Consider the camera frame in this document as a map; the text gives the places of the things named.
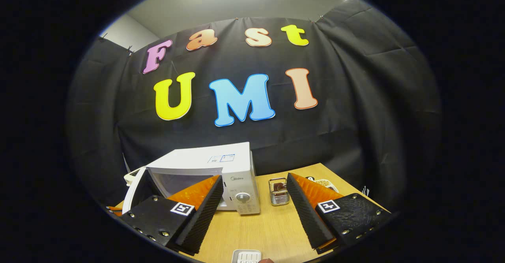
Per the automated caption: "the white ribbed tray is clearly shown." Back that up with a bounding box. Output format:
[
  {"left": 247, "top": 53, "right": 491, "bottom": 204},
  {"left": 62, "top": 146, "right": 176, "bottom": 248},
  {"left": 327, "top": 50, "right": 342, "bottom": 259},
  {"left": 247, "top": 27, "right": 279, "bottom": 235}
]
[{"left": 232, "top": 249, "right": 262, "bottom": 263}]

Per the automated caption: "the white toaster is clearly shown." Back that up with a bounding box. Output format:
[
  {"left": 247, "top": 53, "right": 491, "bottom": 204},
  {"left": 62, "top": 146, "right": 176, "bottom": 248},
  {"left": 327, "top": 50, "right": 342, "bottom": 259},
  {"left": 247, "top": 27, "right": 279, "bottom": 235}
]
[{"left": 124, "top": 168, "right": 141, "bottom": 187}]

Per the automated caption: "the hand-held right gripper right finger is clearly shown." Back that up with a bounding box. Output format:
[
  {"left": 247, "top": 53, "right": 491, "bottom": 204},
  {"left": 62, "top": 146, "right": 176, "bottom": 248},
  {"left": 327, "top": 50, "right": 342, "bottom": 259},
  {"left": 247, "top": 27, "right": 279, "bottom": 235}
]
[{"left": 286, "top": 172, "right": 392, "bottom": 255}]

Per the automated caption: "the white divided seasoning dish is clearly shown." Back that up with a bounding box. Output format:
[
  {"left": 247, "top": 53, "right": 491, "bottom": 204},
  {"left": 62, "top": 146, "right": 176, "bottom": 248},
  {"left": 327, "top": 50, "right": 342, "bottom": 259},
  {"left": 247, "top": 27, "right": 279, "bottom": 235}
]
[{"left": 306, "top": 176, "right": 339, "bottom": 192}]

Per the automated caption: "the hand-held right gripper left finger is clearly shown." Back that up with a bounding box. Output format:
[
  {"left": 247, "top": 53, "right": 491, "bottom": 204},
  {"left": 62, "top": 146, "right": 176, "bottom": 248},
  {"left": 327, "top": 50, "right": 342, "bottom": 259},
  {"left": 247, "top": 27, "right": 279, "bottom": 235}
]
[{"left": 118, "top": 175, "right": 224, "bottom": 256}]

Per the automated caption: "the white microwave oven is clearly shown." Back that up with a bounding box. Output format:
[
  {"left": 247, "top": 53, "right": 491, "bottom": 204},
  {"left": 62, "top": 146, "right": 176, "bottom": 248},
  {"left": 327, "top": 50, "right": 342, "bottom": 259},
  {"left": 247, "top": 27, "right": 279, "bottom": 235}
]
[{"left": 122, "top": 142, "right": 261, "bottom": 215}]

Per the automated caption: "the metal wire basket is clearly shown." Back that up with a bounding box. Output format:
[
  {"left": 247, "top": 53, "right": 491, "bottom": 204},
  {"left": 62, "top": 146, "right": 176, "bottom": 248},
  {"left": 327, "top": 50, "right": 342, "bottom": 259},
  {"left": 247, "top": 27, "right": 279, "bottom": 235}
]
[{"left": 269, "top": 177, "right": 290, "bottom": 206}]

